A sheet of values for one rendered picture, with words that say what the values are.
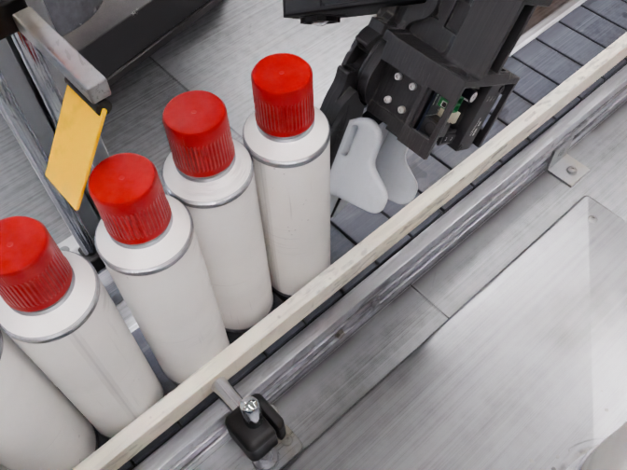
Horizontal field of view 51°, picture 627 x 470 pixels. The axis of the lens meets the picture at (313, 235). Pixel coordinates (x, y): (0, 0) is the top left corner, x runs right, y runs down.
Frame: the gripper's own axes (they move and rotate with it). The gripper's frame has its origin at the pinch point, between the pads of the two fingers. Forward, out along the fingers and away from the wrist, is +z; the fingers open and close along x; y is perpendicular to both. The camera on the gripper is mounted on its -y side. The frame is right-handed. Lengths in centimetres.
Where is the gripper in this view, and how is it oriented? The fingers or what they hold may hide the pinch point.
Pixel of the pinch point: (327, 196)
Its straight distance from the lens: 49.2
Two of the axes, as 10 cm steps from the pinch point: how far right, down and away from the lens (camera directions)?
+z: -3.5, 7.7, 5.4
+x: 6.6, -2.1, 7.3
